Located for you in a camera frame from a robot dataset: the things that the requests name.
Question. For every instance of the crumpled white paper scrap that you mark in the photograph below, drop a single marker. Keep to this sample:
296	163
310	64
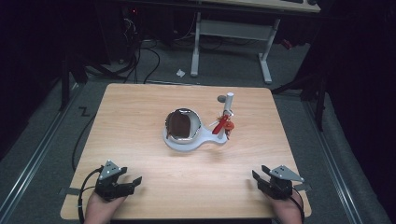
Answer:
180	73

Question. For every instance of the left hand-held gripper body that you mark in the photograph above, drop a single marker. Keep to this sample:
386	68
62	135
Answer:
109	188

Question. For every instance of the black metal stand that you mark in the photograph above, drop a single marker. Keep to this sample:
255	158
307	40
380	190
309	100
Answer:
64	81
320	99

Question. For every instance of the person's left hand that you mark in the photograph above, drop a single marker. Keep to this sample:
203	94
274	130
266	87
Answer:
101	210

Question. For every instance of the metal floor rail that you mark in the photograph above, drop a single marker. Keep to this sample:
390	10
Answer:
34	155
330	161

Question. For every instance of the white metal frame desk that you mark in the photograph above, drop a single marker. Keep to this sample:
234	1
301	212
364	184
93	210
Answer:
233	29

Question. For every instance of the shiny silver bowl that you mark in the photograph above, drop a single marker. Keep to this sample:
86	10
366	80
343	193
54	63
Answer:
196	124

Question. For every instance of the white stand with pegs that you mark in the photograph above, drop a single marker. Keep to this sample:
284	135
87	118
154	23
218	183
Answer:
202	141

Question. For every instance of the grey tape strip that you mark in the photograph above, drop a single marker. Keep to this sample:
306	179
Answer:
303	187
72	191

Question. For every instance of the person's right hand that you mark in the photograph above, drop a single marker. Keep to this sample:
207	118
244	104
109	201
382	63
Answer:
285	210

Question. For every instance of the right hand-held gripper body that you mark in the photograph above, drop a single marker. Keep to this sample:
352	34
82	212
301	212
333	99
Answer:
278	183

